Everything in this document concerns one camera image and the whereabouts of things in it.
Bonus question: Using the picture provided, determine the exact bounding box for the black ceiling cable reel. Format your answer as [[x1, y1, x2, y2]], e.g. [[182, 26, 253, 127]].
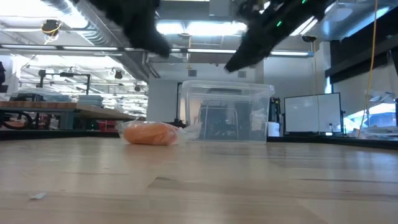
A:
[[41, 19, 63, 45]]

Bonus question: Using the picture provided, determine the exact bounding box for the long ceiling light strip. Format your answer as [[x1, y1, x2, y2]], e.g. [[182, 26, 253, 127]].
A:
[[0, 44, 119, 52], [124, 46, 313, 58]]

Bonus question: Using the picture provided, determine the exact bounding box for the clear plastic bag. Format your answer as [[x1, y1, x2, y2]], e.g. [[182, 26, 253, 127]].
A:
[[117, 120, 203, 146]]

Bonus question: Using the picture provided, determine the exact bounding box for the yellow cable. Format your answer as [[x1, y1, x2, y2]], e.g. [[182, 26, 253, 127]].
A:
[[357, 0, 379, 139]]

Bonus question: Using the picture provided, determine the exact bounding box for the orange elastic bandage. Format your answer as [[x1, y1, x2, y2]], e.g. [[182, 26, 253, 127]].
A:
[[123, 123, 178, 146]]

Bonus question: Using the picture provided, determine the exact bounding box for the clear plastic storage bin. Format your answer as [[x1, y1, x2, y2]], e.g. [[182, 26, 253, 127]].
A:
[[182, 80, 275, 144]]

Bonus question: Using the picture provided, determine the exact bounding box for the white bucket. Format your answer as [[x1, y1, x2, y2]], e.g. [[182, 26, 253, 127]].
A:
[[267, 121, 280, 138]]

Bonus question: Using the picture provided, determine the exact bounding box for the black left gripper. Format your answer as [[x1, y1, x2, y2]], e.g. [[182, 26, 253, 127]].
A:
[[88, 0, 172, 58]]

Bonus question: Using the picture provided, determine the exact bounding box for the white board on stand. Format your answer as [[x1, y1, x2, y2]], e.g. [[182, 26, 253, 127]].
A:
[[284, 92, 345, 136]]

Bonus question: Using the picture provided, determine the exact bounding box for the wooden top workbench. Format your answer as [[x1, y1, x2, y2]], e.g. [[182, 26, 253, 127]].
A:
[[0, 100, 137, 131]]

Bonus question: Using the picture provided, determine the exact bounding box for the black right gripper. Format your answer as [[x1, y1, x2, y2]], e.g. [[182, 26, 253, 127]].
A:
[[224, 0, 335, 73]]

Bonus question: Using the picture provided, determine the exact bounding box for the black pipe camera rig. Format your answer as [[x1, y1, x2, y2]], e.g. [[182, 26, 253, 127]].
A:
[[18, 68, 91, 96]]

